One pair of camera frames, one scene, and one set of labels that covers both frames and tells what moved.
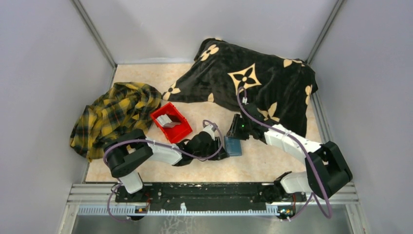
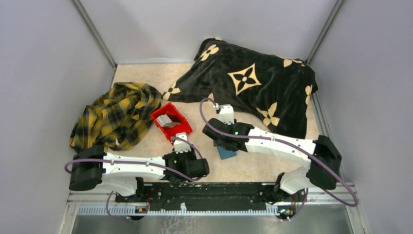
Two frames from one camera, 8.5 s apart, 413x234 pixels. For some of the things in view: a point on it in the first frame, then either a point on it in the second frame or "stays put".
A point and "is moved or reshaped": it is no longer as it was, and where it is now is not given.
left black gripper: x=216 y=145 to x=191 y=153
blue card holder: x=233 y=146 is moved or reshaped
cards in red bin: x=165 y=121 stays put
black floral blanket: x=278 y=89 stays put
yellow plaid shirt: x=124 y=107 stays put
